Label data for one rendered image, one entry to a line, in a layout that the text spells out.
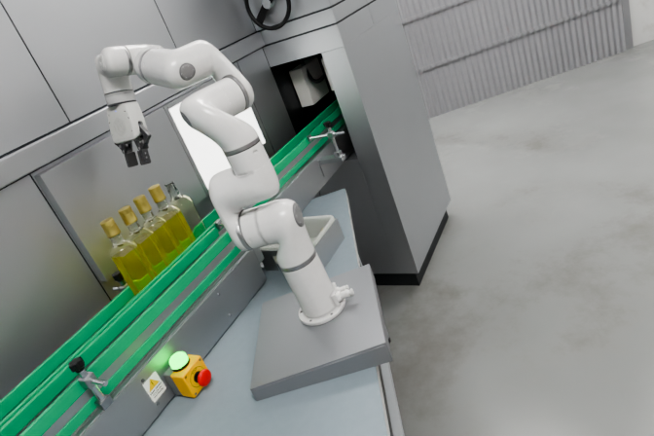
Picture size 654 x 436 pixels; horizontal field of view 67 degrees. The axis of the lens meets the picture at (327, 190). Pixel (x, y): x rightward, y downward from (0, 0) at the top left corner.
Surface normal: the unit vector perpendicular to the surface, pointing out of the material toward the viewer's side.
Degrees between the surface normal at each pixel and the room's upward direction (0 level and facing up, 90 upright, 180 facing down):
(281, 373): 3
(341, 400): 0
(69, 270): 90
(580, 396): 0
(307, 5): 90
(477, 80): 90
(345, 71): 90
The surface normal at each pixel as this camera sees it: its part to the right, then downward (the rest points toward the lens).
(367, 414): -0.33, -0.86
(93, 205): 0.85, -0.09
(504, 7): 0.04, 0.40
